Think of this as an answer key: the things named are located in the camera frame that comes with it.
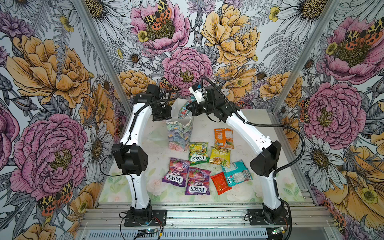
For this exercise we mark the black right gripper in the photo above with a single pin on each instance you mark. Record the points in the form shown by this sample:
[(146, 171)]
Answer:
[(195, 110)]

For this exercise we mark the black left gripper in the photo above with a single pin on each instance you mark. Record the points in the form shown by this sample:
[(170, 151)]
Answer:
[(166, 116)]

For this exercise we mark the teal pink candy packet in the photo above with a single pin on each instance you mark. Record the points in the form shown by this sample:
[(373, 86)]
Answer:
[(183, 112)]

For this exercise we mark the floral paper gift bag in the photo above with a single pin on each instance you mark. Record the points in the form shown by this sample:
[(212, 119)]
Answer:
[(179, 130)]

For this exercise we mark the yellow snack packet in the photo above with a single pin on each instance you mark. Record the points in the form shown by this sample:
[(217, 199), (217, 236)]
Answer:
[(220, 156)]

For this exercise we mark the teal white snack packet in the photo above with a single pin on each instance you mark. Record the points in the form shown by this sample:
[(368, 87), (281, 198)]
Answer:
[(236, 173)]

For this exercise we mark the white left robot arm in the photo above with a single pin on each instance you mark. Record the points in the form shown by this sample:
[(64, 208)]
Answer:
[(129, 155)]

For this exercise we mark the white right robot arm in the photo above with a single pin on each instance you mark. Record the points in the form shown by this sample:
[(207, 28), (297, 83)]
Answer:
[(266, 156)]

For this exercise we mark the green Fox's candy bag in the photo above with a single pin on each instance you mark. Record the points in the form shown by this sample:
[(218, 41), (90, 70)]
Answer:
[(199, 153)]

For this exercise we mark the purple Fox's bag left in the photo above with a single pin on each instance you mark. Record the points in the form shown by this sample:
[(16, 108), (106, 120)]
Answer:
[(178, 172)]

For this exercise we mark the purple fox's bag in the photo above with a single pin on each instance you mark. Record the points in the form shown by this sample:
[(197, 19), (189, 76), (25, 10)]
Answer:
[(178, 172), (198, 182)]

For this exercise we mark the purple Fox's bag right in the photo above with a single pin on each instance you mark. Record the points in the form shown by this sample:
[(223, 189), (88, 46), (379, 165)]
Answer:
[(198, 182)]

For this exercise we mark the orange snack packet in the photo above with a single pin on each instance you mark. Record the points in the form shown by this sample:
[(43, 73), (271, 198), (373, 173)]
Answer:
[(224, 138)]

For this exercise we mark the red sauce sachet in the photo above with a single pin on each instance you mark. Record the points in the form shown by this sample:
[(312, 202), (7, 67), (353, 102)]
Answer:
[(220, 183)]

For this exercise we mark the green circuit board left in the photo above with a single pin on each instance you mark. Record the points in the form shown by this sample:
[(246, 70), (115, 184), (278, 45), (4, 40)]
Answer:
[(158, 232)]

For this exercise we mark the green circuit board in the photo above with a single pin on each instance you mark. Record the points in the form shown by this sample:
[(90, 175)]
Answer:
[(276, 231), (158, 232)]

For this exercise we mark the green circuit board right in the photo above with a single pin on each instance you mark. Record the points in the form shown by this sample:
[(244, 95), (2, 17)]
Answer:
[(276, 231)]

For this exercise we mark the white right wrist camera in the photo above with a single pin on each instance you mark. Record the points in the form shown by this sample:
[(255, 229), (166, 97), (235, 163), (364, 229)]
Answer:
[(198, 92)]

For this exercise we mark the left aluminium corner post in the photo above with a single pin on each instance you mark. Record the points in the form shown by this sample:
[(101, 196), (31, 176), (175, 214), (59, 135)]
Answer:
[(97, 41)]

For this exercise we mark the aluminium corner post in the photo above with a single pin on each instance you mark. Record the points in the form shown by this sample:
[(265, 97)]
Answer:
[(97, 41), (313, 38)]

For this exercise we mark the right aluminium corner post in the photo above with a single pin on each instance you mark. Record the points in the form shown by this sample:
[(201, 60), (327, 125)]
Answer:
[(313, 38)]

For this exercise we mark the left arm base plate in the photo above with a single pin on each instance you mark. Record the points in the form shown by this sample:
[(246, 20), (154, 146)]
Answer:
[(146, 218)]

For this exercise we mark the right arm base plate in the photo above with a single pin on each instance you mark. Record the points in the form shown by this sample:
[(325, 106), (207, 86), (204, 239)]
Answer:
[(258, 217)]

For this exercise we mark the aluminium rail frame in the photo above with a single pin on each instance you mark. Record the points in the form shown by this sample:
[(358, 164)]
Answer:
[(208, 221)]

